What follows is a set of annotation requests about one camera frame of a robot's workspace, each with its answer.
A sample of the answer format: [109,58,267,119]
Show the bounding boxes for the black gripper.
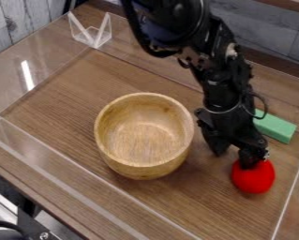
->
[192,106,270,171]

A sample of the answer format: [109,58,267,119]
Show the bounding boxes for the red plush fruit green leaf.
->
[230,160,275,194]

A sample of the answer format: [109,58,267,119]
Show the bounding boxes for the green rectangular block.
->
[254,110,296,144]

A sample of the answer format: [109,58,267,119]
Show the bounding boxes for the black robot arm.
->
[120,0,270,170]

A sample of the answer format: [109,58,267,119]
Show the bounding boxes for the wooden bowl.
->
[93,93,194,180]

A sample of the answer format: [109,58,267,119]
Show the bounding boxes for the black camera mount with cable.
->
[0,207,69,240]

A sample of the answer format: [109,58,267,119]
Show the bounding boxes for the clear acrylic tray enclosure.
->
[0,8,299,240]

